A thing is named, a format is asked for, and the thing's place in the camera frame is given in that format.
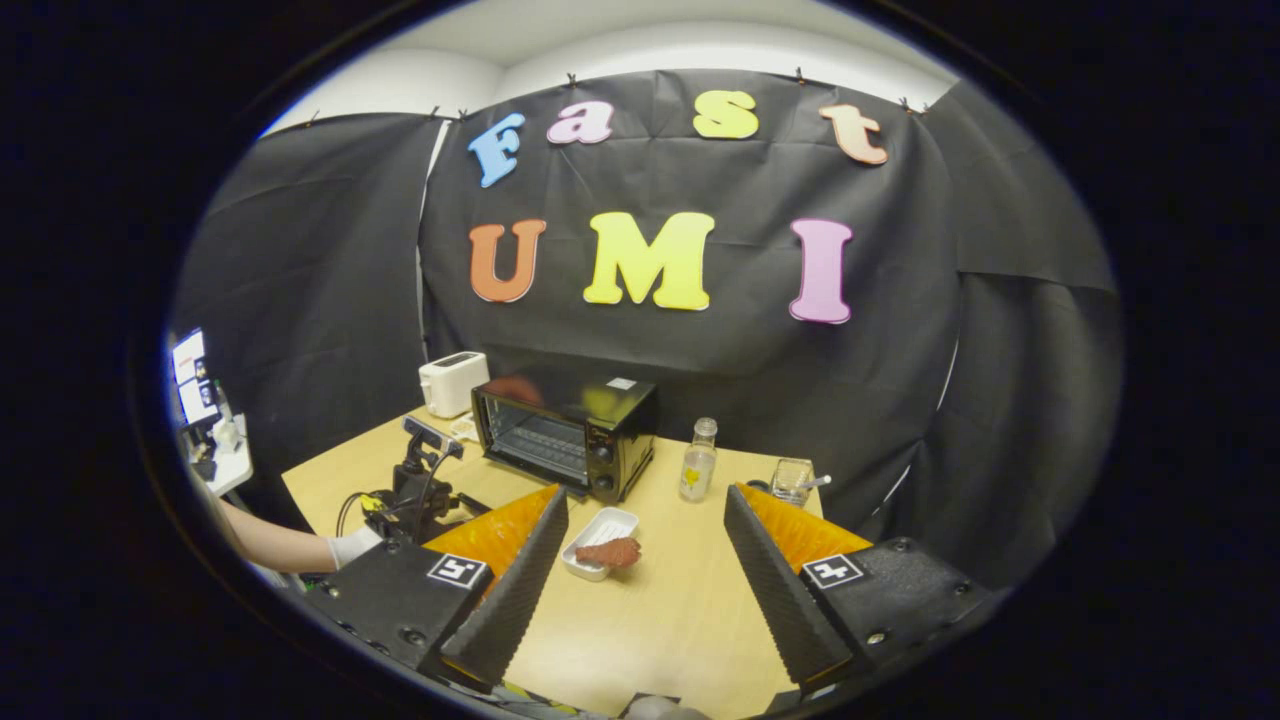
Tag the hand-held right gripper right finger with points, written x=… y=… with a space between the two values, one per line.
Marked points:
x=775 y=590

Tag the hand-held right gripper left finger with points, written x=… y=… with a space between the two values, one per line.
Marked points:
x=515 y=590

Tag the brown meat slice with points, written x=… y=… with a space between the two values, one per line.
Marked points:
x=608 y=553

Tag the black electric oven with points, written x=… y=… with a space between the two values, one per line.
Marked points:
x=610 y=420

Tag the white divided snack plate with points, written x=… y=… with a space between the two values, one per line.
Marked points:
x=463 y=429

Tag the metal mesh holder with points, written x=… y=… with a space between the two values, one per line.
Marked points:
x=791 y=482

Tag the white rectangular plastic tray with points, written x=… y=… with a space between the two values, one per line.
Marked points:
x=610 y=522

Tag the white toaster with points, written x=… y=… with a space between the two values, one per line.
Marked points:
x=452 y=385

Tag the clear bottle with yellow label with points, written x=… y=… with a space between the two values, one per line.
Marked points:
x=698 y=470

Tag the white side desk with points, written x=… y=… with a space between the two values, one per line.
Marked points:
x=228 y=460

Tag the computer monitor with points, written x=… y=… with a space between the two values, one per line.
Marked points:
x=188 y=357
x=198 y=402

